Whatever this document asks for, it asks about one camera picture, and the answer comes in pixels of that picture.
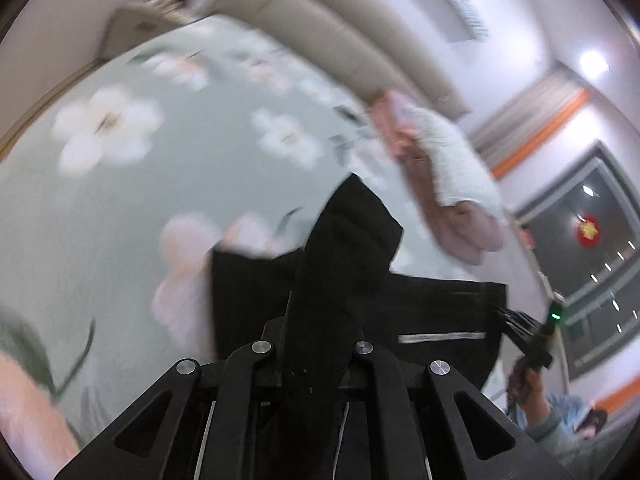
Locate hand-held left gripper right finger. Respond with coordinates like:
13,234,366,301
344,340,572,480

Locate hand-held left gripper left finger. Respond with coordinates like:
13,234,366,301
54,317,290,480

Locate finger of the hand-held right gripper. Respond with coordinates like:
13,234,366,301
493,306,543,329
502,323,547,351

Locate black hooded jacket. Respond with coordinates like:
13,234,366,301
210,172,509,480

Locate person's right hand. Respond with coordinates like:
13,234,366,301
507,355,549,414

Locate red window decoration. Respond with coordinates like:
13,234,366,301
575,215,601,249

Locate window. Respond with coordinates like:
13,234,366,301
515,142,640,379

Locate white dotted pillow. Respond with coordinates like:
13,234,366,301
405,105,504,211

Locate beige curtain with orange edge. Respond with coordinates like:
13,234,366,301
470,67,594,181

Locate pink folded blanket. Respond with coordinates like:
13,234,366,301
370,89,416,136

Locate floral bed sheet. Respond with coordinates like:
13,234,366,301
0,12,551,467

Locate ceiling light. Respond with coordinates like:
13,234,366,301
580,50,611,79

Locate beige padded headboard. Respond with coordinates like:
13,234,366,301
200,0,469,121

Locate grey nightstand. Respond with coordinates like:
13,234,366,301
100,2,196,59

